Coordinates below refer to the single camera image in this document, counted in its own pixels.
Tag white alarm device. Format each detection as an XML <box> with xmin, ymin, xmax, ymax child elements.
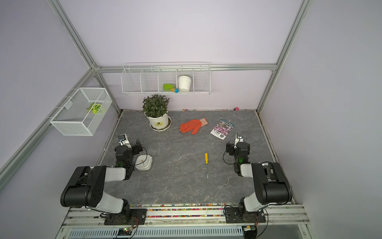
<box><xmin>135</xmin><ymin>154</ymin><xmax>153</xmax><ymax>171</ymax></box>

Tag yellow handled screwdriver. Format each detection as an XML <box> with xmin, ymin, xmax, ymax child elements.
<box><xmin>205</xmin><ymin>153</ymin><xmax>209</xmax><ymax>179</ymax></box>

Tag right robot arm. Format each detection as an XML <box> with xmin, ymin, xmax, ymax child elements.
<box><xmin>225</xmin><ymin>142</ymin><xmax>292</xmax><ymax>218</ymax></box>

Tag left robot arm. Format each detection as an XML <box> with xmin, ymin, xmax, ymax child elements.
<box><xmin>60</xmin><ymin>136</ymin><xmax>143</xmax><ymax>220</ymax></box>

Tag flower seed packet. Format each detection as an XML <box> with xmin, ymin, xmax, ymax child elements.
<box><xmin>210</xmin><ymin>119</ymin><xmax>234</xmax><ymax>140</ymax></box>

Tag potted green plant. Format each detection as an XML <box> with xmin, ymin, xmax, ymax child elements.
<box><xmin>143</xmin><ymin>94</ymin><xmax>170</xmax><ymax>131</ymax></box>

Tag red orange work glove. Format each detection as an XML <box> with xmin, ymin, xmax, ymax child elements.
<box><xmin>180</xmin><ymin>118</ymin><xmax>208</xmax><ymax>135</ymax></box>

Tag green leaf toy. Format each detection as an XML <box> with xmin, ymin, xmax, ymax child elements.
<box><xmin>87</xmin><ymin>103</ymin><xmax>105</xmax><ymax>115</ymax></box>

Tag green toy shovel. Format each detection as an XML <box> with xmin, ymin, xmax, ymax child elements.
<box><xmin>163</xmin><ymin>84</ymin><xmax>179</xmax><ymax>93</ymax></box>

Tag small white pot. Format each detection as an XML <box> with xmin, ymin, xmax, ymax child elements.
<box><xmin>178</xmin><ymin>75</ymin><xmax>192</xmax><ymax>92</ymax></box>

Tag green circuit board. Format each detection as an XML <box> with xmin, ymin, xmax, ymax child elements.
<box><xmin>117</xmin><ymin>228</ymin><xmax>133</xmax><ymax>237</ymax></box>

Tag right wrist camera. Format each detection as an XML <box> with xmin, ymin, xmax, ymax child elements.
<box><xmin>234</xmin><ymin>133</ymin><xmax>244</xmax><ymax>146</ymax></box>

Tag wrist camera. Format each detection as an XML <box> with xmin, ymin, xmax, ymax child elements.
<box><xmin>234</xmin><ymin>133</ymin><xmax>244</xmax><ymax>146</ymax></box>
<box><xmin>118</xmin><ymin>133</ymin><xmax>132</xmax><ymax>148</ymax></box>

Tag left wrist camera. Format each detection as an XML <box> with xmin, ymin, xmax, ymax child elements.
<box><xmin>118</xmin><ymin>133</ymin><xmax>132</xmax><ymax>148</ymax></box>

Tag white wire basket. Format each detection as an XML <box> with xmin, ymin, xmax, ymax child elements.
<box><xmin>50</xmin><ymin>88</ymin><xmax>112</xmax><ymax>136</ymax></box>

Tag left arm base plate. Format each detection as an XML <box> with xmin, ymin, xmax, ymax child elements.
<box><xmin>104</xmin><ymin>208</ymin><xmax>147</xmax><ymax>226</ymax></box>

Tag white wire wall shelf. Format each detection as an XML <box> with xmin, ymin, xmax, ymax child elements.
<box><xmin>121</xmin><ymin>62</ymin><xmax>211</xmax><ymax>95</ymax></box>

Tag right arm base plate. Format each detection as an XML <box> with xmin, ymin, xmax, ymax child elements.
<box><xmin>223</xmin><ymin>205</ymin><xmax>266</xmax><ymax>224</ymax></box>

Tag aluminium mounting rail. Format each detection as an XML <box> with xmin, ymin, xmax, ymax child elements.
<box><xmin>62</xmin><ymin>204</ymin><xmax>310</xmax><ymax>228</ymax></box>

